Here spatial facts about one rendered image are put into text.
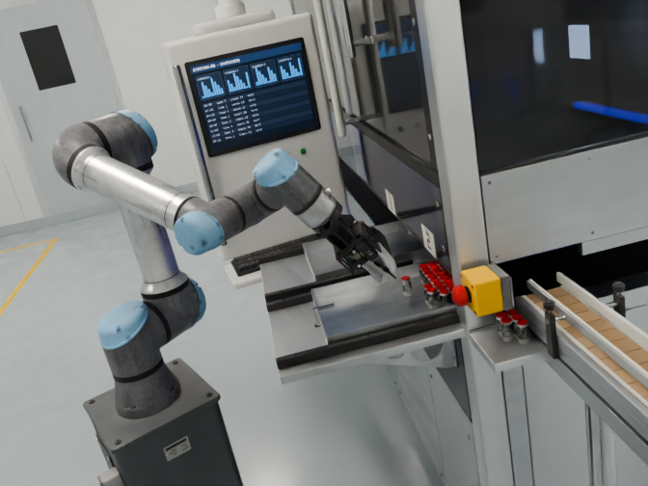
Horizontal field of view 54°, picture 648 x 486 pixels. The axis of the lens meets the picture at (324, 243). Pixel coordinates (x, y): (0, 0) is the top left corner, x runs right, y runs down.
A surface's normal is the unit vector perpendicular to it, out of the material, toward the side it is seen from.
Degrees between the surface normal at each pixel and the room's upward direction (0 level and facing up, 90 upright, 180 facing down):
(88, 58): 90
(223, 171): 90
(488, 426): 90
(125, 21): 90
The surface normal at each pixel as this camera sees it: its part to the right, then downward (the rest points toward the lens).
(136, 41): 0.16, 0.32
